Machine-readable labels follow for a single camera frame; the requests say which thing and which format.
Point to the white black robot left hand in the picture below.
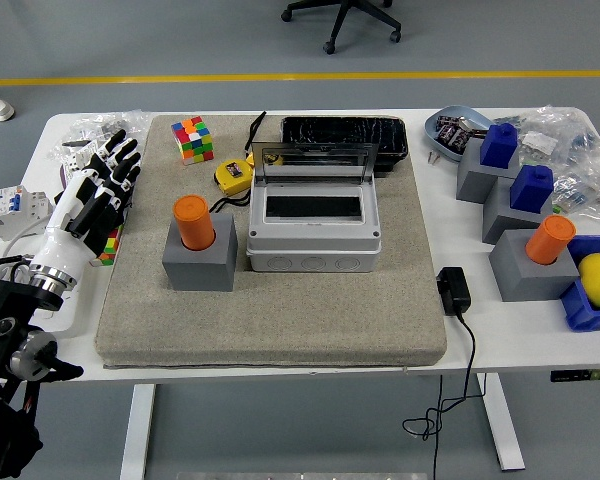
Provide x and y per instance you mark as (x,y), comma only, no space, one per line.
(65,227)

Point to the orange cylinder battery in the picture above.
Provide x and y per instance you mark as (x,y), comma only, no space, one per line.
(192,225)
(550,240)

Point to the clear hinged box lid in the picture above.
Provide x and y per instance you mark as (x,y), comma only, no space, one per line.
(310,166)

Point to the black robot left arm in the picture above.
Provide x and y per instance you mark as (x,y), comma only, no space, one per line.
(0,325)

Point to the colourful puzzle cube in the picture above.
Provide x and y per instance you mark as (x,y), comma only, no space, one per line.
(192,142)
(109,254)

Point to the white circuit breaker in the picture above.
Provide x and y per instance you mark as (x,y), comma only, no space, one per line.
(15,210)

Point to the white purple carton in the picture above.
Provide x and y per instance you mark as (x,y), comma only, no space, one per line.
(72,162)

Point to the black table control panel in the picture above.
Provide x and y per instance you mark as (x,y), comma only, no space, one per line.
(580,375)

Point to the clear bag of small parts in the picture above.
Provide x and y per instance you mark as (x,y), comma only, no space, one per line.
(95,125)
(555,130)
(590,190)

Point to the white table leg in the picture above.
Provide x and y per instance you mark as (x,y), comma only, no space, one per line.
(137,430)
(502,425)

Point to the grey block with round hole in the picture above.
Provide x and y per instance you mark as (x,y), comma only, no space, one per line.
(525,282)
(200,272)

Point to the blue plastic bin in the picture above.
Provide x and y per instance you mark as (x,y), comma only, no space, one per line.
(580,312)

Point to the yellow tape measure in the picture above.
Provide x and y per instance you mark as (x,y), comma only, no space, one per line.
(232,179)
(249,160)

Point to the grey-brown fabric mat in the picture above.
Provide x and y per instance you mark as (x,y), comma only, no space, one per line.
(280,320)

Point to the grey block holder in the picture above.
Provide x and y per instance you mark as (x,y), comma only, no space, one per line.
(475,185)
(500,220)

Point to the blue bottle-shaped block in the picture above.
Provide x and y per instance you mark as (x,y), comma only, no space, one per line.
(530,192)
(499,147)

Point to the black plastic tray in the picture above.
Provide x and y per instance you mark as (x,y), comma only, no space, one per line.
(340,131)

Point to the dark printed packets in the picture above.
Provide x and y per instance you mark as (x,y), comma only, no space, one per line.
(450,131)

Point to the light blue dish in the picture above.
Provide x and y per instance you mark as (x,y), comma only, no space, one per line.
(432,136)

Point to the grey electrical enclosure box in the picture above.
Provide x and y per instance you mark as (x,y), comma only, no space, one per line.
(312,250)

